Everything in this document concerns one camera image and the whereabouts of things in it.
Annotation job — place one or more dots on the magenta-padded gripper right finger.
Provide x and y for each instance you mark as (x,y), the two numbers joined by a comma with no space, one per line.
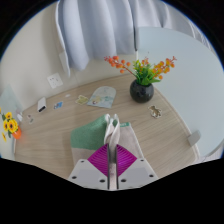
(138,173)

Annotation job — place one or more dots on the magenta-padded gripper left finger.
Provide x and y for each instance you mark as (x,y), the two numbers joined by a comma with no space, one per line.
(86,173)

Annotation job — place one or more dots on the beige towel with green trim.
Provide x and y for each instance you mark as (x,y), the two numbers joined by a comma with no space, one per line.
(90,135)

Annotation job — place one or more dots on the small bear-shaped sticker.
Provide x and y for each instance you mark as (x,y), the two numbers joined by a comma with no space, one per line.
(155,112)

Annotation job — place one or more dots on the white partition clamp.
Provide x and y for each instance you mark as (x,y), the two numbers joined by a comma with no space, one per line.
(194,138)

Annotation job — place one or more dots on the small blue sticker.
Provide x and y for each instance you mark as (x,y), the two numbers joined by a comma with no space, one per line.
(58,105)

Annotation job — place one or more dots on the pale yellow sticker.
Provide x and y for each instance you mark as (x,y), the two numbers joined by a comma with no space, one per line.
(82,99)

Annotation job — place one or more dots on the small green sticker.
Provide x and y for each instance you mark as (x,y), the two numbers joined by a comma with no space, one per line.
(31,121)

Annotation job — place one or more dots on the round orange vase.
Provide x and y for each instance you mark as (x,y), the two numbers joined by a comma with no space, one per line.
(17,134)

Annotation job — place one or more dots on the round black vase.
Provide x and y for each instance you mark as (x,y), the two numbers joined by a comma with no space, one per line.
(141,92)

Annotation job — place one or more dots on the small white box device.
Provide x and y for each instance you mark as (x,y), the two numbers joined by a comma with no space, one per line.
(41,104)

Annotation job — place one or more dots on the artificial sunflower bunch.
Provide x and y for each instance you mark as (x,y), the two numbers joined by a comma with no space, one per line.
(11,126)

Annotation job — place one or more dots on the frosted glass desk partition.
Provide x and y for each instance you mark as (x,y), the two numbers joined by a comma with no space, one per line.
(193,93)
(6,100)

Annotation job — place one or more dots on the artificial orange flower bunch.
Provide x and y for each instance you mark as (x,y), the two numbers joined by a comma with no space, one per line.
(145,73)

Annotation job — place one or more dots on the small frosted glass panel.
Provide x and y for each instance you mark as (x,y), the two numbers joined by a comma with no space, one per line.
(65,63)

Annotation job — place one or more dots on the pale grey curtain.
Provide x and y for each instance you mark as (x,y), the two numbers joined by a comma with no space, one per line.
(100,33)

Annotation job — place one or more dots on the white wall socket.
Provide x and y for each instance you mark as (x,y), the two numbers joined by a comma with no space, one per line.
(54,80)

